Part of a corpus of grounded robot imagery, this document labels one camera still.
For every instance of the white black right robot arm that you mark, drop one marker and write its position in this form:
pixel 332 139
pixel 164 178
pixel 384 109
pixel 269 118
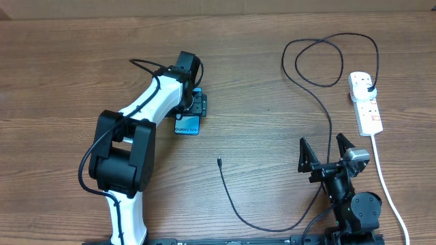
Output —
pixel 357 214

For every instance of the white power strip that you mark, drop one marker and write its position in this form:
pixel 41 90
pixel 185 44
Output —
pixel 367 112

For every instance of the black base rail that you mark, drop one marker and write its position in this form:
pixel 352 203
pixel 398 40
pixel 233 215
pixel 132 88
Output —
pixel 235 241

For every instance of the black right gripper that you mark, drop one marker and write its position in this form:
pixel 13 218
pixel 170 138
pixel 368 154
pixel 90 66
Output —
pixel 307 161

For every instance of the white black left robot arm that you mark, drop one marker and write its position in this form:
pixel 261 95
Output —
pixel 120 162

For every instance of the white USB charger adapter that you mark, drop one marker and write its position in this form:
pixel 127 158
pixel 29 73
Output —
pixel 361 92

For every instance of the blue Galaxy smartphone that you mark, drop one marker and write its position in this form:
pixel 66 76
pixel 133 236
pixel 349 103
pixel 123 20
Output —
pixel 187 125

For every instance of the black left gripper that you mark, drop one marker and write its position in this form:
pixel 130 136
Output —
pixel 200 103

